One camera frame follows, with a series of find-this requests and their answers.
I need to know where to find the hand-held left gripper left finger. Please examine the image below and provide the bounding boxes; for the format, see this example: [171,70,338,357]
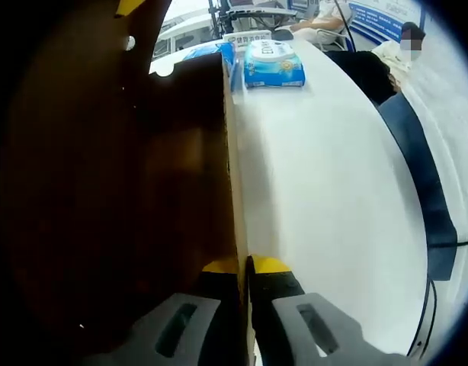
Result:
[83,258,243,366]

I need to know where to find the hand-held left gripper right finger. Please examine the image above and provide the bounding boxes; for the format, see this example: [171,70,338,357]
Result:
[248,254,412,366]

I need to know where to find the blue foil pouch soft item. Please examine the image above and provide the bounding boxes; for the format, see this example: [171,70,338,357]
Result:
[180,40,239,92]

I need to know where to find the blue wet wipes soft item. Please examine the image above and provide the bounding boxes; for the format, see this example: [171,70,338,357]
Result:
[243,40,307,89]

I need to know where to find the brown cardboard shoe box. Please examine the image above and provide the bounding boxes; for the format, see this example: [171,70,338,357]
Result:
[0,0,254,366]

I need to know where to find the black metal monitor stand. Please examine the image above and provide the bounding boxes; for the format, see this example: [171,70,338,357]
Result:
[207,0,235,37]

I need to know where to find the white office desk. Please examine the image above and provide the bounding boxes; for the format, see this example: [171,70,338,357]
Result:
[226,3,300,18]

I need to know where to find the dark cloth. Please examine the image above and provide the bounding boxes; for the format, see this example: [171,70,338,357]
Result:
[325,49,399,106]

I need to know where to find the blue white wall poster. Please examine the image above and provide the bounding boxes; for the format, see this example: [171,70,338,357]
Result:
[350,0,425,41]

